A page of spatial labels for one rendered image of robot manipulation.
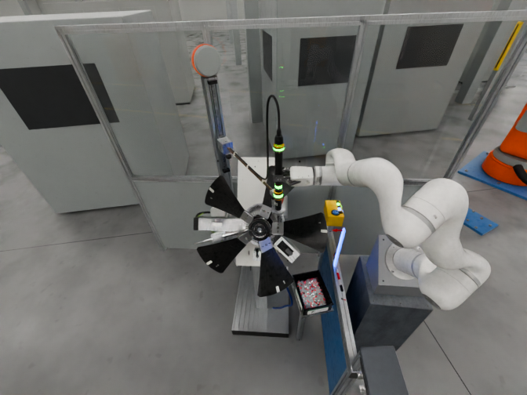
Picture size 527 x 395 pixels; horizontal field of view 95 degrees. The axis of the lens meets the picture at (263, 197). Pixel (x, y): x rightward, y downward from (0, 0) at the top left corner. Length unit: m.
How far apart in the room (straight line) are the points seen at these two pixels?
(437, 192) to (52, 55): 2.98
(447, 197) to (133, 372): 2.30
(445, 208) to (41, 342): 2.94
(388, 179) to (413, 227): 0.14
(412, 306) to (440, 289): 0.50
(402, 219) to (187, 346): 2.00
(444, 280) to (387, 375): 0.36
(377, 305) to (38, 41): 3.19
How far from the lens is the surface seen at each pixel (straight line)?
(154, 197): 2.39
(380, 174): 0.73
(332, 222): 1.62
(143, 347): 2.49
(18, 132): 3.56
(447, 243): 0.86
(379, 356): 1.01
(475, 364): 2.69
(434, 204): 0.75
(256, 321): 2.25
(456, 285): 1.05
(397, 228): 0.71
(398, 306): 1.50
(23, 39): 3.12
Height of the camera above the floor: 2.15
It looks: 40 degrees down
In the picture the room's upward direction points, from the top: 2 degrees counter-clockwise
